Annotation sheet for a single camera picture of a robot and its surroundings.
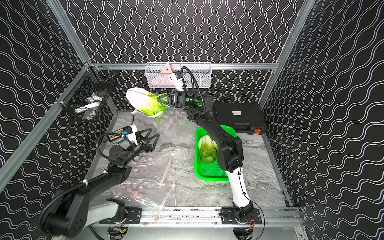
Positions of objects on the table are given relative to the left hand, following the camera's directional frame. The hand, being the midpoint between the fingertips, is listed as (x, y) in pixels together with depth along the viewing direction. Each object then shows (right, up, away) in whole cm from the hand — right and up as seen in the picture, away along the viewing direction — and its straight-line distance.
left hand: (154, 131), depth 73 cm
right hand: (+5, +12, -14) cm, 19 cm away
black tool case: (+58, +9, +35) cm, 68 cm away
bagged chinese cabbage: (+8, +5, +11) cm, 15 cm away
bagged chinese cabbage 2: (-8, -27, +14) cm, 31 cm away
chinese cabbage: (+28, -11, +15) cm, 33 cm away
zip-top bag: (-1, -35, -3) cm, 35 cm away
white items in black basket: (-32, +13, +2) cm, 35 cm away
